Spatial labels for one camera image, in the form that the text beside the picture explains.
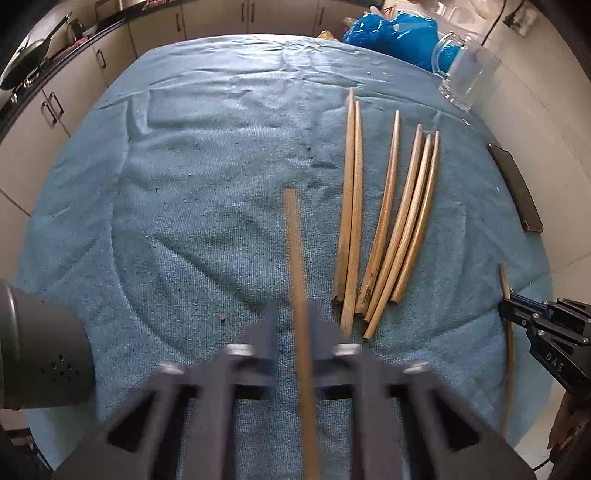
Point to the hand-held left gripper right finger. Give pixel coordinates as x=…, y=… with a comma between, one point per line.
x=318, y=344

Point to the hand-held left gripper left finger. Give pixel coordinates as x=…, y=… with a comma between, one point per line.
x=270, y=341

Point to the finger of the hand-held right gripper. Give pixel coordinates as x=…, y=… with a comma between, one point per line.
x=531, y=304
x=515, y=313

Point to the slender wooden chopstick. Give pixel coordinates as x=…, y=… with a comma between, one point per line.
x=298, y=277
x=510, y=360

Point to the row of wooden chopsticks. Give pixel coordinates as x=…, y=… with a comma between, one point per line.
x=353, y=207

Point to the clear glass mug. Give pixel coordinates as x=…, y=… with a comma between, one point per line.
x=471, y=74

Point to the person's right hand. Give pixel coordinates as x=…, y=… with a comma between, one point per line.
x=572, y=424

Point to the blue towel table cover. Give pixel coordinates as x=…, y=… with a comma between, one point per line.
x=184, y=184

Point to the dark grey round appliance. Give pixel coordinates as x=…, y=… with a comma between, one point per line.
x=41, y=341

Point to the blue plastic bag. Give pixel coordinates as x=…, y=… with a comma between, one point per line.
x=397, y=37

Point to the small orange object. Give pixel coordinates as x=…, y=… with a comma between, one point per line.
x=326, y=33

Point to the beige kitchen cabinets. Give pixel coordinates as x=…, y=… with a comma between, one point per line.
x=87, y=69

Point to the black frying pan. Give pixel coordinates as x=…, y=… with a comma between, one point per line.
x=23, y=60

